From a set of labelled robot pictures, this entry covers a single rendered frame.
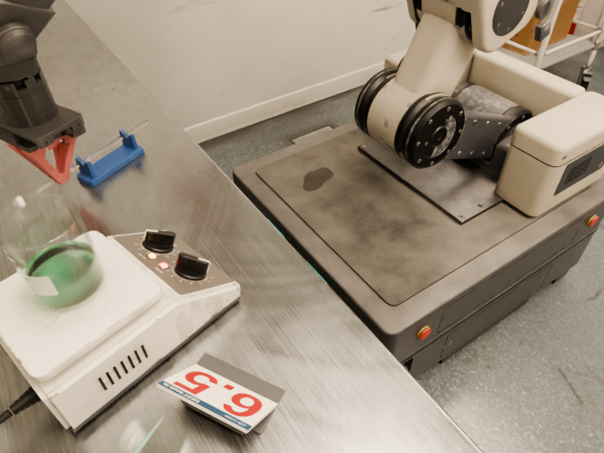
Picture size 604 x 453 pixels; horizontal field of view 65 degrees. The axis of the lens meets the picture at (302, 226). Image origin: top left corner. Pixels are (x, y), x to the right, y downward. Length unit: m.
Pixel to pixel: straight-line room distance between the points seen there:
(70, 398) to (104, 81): 0.68
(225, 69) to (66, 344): 1.75
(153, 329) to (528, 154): 0.96
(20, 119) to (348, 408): 0.47
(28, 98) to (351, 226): 0.77
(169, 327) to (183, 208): 0.23
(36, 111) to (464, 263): 0.87
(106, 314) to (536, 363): 1.23
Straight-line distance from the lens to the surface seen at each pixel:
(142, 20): 1.90
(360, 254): 1.10
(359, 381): 0.47
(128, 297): 0.44
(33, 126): 0.64
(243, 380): 0.47
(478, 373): 1.41
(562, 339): 1.56
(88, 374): 0.44
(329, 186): 1.28
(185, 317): 0.47
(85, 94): 0.97
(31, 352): 0.44
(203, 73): 2.05
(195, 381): 0.46
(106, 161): 0.75
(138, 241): 0.54
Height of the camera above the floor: 1.16
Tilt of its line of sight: 44 degrees down
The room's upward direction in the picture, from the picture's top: 1 degrees counter-clockwise
